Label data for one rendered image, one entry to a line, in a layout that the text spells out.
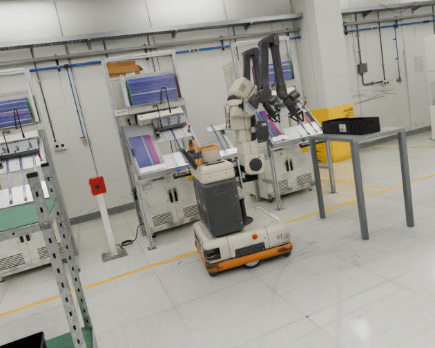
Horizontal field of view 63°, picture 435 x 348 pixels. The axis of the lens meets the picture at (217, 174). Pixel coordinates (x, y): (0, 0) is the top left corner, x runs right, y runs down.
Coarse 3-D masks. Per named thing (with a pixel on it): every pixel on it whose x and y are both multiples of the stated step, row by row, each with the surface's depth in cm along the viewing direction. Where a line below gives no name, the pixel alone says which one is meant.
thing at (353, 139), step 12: (384, 132) 267; (396, 132) 270; (312, 144) 328; (312, 156) 331; (360, 168) 267; (408, 168) 276; (360, 180) 268; (408, 180) 278; (360, 192) 270; (408, 192) 279; (360, 204) 271; (408, 204) 280; (324, 216) 340; (360, 216) 274; (408, 216) 283; (360, 228) 278
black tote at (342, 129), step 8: (328, 120) 325; (336, 120) 327; (344, 120) 318; (352, 120) 306; (360, 120) 269; (368, 120) 270; (376, 120) 272; (328, 128) 315; (336, 128) 302; (344, 128) 290; (352, 128) 279; (360, 128) 270; (368, 128) 271; (376, 128) 273
